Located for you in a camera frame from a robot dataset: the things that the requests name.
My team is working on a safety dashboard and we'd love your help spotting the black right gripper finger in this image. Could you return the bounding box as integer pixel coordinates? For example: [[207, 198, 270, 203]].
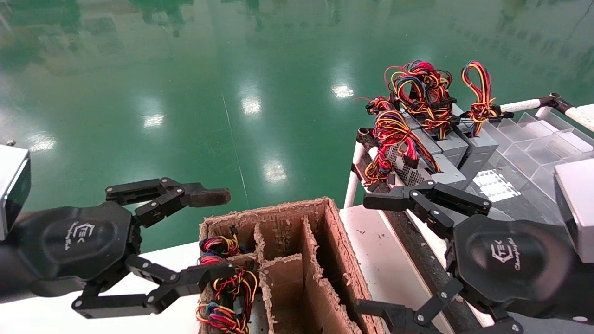
[[363, 180, 492, 239]]

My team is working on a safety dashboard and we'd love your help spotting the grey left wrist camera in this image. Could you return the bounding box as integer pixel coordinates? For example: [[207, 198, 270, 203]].
[[0, 144, 31, 241]]

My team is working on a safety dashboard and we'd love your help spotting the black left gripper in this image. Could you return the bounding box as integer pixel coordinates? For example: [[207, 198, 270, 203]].
[[0, 177, 235, 320]]

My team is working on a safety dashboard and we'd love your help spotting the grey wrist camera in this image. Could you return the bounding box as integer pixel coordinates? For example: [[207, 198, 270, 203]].
[[554, 158, 594, 264], [0, 144, 31, 241]]

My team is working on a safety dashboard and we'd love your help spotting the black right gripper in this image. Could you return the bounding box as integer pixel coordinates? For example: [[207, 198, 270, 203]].
[[355, 214, 594, 334]]

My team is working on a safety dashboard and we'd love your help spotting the black cart edge strip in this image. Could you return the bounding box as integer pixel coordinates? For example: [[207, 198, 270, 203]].
[[355, 153, 483, 325]]

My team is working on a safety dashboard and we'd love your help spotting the long white cart rail pipe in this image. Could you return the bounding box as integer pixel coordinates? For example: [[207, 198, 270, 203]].
[[369, 148, 495, 328]]

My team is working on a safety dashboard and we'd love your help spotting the brown cardboard divider box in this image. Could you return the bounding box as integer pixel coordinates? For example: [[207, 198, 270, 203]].
[[199, 197, 386, 334]]

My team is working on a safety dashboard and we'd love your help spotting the white cart frame pipe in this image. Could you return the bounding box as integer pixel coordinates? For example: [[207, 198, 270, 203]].
[[500, 98, 542, 113], [568, 104, 594, 133]]

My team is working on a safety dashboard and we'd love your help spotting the clear plastic divider organiser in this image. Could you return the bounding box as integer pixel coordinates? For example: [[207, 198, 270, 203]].
[[483, 107, 594, 218]]

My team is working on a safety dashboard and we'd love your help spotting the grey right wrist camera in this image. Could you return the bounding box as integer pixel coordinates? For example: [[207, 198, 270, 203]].
[[554, 158, 594, 264]]

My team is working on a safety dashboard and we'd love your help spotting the white cart leg pipe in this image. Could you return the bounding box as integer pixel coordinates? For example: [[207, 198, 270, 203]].
[[343, 141, 365, 209]]

